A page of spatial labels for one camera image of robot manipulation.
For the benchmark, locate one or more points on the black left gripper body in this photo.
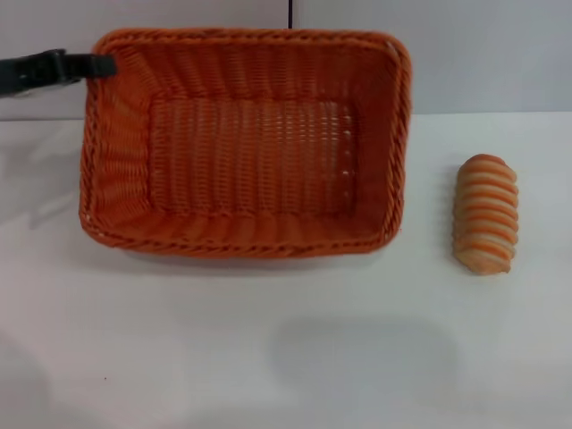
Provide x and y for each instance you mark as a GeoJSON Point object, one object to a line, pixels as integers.
{"type": "Point", "coordinates": [31, 73]}

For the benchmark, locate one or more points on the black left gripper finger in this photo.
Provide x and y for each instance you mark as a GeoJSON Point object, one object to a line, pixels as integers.
{"type": "Point", "coordinates": [91, 65]}

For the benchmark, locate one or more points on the striped orange bread roll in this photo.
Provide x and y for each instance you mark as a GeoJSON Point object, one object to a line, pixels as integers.
{"type": "Point", "coordinates": [486, 214]}

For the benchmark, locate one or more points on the orange woven plastic basket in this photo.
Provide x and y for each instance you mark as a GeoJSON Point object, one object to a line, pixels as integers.
{"type": "Point", "coordinates": [250, 161]}

